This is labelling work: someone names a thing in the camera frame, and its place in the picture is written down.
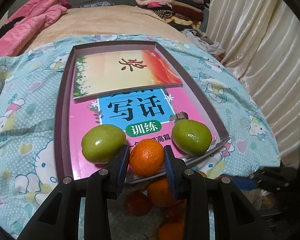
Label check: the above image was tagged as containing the orange tangerine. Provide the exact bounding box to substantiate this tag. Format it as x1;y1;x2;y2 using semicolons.
158;218;185;240
147;178;185;207
129;139;164;177

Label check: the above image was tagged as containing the red cherry tomato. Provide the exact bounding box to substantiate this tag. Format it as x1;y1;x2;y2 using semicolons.
125;192;152;217

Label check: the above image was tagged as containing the small green jujube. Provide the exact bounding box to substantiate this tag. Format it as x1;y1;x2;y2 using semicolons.
81;124;126;164

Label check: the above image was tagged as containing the large green jujube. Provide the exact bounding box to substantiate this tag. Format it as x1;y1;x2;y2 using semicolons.
171;119;212;156

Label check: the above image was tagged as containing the orange tangerine front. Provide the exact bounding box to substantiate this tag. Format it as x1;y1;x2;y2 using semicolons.
129;139;164;177

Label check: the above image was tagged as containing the pink Chinese workbook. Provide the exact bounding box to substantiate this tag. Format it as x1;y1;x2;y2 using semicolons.
69;87;217;179

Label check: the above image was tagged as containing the yellow orange booklet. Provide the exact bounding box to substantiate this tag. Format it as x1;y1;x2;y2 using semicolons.
72;50;182;102

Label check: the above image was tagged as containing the blue Hello Kitty sheet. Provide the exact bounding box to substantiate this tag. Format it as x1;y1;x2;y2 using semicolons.
0;34;280;238

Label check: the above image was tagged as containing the shallow cardboard box tray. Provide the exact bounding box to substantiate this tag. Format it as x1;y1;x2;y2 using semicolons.
54;41;230;179

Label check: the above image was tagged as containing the cream satin curtain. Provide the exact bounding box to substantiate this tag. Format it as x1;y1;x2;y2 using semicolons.
207;0;300;165

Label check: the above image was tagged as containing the white cloth in basket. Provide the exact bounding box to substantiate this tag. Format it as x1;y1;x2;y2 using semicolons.
181;29;225;61

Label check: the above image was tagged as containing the beige bed blanket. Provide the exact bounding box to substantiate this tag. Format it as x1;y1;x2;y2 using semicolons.
24;5;189;52

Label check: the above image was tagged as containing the pile of folded clothes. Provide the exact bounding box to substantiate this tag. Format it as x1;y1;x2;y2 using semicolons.
135;0;210;32

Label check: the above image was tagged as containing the blue patterned pillow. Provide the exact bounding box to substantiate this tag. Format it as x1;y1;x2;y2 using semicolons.
81;1;114;8

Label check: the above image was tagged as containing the black garment on bed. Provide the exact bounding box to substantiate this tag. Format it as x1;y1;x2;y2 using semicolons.
0;16;25;39

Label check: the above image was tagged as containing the pink quilt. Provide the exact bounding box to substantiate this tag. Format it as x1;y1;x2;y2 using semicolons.
0;0;71;57

